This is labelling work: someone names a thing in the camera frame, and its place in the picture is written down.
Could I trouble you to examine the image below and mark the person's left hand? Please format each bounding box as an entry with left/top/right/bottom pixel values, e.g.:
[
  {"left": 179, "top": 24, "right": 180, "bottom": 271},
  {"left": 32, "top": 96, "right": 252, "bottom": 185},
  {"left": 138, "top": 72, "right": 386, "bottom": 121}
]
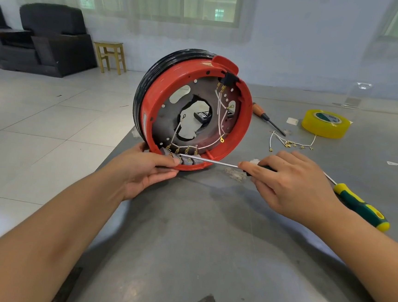
[{"left": 101, "top": 140, "right": 184, "bottom": 205}]

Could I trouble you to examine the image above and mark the person's right hand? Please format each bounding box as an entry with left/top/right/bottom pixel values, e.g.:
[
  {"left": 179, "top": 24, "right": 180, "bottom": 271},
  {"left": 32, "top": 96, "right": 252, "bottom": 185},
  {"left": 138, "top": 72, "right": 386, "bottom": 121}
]
[{"left": 233, "top": 146, "right": 352, "bottom": 229}]

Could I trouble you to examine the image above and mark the green yellow handle screwdriver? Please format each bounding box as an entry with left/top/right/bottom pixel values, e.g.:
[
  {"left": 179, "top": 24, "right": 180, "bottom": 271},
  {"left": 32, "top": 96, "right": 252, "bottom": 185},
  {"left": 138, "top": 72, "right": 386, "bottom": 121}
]
[{"left": 318, "top": 172, "right": 395, "bottom": 233}]

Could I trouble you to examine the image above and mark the teal handle screwdriver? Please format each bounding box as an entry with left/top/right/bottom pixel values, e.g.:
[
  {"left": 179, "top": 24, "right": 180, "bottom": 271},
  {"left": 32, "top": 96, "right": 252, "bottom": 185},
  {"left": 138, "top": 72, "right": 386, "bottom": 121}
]
[{"left": 177, "top": 153, "right": 279, "bottom": 176}]

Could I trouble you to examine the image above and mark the red round appliance base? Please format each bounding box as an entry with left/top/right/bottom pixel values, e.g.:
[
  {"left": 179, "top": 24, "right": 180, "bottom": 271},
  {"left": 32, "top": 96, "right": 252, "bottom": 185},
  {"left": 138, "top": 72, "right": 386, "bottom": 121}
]
[{"left": 128, "top": 44, "right": 258, "bottom": 177}]

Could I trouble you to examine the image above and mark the person's right forearm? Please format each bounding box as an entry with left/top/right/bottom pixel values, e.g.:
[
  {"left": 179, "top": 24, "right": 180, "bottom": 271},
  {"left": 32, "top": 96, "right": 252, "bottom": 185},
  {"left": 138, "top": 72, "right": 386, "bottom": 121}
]
[{"left": 318, "top": 209, "right": 398, "bottom": 302}]

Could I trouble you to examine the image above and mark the person's left forearm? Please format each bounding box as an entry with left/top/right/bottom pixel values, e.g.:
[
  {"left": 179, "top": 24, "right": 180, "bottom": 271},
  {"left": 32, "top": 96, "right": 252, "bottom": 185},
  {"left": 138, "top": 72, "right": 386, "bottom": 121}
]
[{"left": 0, "top": 166, "right": 124, "bottom": 302}]

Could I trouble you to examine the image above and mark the yellow tape roll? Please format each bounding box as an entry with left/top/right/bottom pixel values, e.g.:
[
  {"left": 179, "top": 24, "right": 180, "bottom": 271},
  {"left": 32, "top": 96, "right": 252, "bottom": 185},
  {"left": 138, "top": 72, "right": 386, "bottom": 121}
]
[{"left": 300, "top": 107, "right": 354, "bottom": 141}]

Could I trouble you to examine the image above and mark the small wooden stool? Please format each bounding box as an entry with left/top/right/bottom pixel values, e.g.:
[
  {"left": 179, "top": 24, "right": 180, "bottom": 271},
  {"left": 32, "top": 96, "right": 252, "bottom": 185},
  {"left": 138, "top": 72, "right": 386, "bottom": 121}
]
[{"left": 91, "top": 40, "right": 130, "bottom": 76}]

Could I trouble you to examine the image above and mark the black armchair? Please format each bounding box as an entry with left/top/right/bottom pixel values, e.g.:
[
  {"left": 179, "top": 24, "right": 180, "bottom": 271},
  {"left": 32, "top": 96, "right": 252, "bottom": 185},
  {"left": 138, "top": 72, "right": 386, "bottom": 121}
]
[{"left": 0, "top": 0, "right": 102, "bottom": 81}]

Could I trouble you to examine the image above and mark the orange handle screwdriver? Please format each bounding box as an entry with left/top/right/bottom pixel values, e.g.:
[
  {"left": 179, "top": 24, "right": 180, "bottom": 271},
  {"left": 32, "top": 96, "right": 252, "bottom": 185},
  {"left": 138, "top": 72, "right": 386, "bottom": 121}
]
[{"left": 249, "top": 101, "right": 289, "bottom": 135}]

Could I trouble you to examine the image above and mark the grey metal table bracket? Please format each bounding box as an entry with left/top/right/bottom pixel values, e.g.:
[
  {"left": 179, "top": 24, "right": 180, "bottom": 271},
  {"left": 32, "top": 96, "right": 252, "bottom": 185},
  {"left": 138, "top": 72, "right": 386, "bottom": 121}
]
[{"left": 50, "top": 265, "right": 84, "bottom": 302}]

